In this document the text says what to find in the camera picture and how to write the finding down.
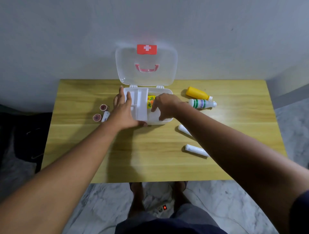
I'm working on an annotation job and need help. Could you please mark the person's right forearm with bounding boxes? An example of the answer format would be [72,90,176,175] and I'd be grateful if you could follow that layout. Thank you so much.
[174,101,309,234]

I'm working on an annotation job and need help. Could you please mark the person's left hand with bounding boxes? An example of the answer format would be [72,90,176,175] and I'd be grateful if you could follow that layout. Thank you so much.
[107,85,148,132]

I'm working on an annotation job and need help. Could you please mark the dark blue shirt sleeve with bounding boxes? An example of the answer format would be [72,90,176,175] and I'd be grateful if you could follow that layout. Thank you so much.
[288,190,309,234]

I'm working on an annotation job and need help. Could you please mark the person's left foot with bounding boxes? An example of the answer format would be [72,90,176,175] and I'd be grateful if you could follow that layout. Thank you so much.
[128,182,146,218]

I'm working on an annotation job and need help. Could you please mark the white divided plastic tray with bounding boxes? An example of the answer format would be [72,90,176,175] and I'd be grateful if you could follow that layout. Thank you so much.
[123,88,149,121]

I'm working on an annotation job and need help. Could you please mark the person's right foot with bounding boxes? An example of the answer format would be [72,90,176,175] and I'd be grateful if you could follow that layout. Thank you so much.
[172,181,189,214]

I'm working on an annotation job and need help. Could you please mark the person's left forearm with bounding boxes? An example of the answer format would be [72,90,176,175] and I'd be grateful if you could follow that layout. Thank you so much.
[0,121,121,234]

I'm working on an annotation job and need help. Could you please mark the yellow plastic bottle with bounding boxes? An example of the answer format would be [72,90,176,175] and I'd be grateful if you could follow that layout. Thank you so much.
[186,86,213,101]

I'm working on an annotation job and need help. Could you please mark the person's right hand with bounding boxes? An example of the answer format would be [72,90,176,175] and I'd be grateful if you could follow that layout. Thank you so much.
[151,93,184,121]

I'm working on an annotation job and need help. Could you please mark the dark blue shorts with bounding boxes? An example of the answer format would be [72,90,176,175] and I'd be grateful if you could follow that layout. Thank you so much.
[114,203,228,234]

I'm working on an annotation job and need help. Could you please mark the clear plastic first aid box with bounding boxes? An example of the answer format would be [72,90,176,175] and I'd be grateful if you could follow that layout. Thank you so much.
[115,43,178,126]

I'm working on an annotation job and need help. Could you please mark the person's foot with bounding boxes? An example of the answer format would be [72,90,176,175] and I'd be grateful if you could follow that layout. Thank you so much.
[128,182,146,218]
[172,181,189,214]

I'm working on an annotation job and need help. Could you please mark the white gauze roll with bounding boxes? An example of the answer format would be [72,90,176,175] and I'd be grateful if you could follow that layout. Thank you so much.
[178,124,194,137]
[185,144,210,158]

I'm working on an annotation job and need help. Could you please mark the white bottle with green label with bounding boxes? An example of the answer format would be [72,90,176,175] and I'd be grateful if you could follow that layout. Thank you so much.
[188,99,217,109]

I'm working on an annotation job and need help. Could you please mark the white power strip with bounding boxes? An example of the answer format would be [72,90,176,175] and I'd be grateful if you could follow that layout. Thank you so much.
[153,202,175,218]

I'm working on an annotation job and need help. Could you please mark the black bag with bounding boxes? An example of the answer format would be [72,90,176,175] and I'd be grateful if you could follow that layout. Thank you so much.
[0,104,53,174]

